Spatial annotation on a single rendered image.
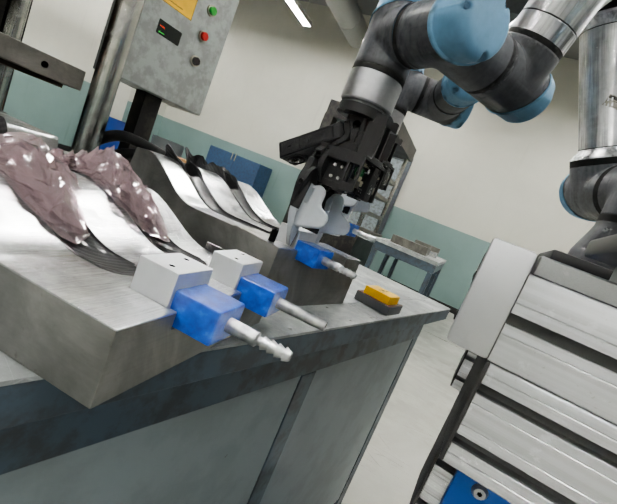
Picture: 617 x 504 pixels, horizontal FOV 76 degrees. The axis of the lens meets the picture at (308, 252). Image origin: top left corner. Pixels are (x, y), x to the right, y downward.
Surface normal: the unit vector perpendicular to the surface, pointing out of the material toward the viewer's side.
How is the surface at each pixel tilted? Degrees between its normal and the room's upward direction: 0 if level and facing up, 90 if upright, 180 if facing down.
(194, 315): 90
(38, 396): 90
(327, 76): 90
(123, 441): 90
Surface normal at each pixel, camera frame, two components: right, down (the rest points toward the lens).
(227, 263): -0.28, 0.04
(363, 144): -0.53, -0.08
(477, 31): 0.46, 0.31
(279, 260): 0.76, 0.39
